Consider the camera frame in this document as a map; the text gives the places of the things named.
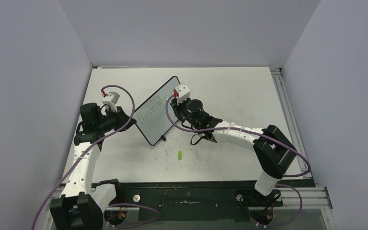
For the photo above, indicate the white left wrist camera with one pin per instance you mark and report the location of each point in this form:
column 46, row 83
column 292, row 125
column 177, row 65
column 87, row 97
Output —
column 110, row 100

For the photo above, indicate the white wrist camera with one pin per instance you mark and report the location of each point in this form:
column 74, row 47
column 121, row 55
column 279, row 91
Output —
column 181, row 93
column 110, row 100

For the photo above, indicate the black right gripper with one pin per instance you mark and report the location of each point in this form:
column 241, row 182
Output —
column 177, row 107

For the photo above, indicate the aluminium rail right side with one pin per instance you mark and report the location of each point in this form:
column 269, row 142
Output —
column 287, row 110

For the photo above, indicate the green marker cap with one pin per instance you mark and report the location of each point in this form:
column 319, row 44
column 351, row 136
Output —
column 180, row 155

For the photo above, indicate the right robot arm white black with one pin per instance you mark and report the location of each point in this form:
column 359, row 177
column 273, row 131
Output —
column 274, row 151

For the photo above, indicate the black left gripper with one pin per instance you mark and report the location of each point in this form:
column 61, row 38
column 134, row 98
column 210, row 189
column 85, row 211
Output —
column 122, row 119

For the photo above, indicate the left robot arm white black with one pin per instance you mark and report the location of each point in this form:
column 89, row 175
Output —
column 78, row 207

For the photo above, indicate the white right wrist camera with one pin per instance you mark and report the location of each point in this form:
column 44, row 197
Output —
column 181, row 93

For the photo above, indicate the black framed small whiteboard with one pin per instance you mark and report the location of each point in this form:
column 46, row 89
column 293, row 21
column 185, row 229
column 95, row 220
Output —
column 151, row 118

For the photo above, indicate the aluminium front frame rail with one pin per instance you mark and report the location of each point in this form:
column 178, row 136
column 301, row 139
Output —
column 312, row 198

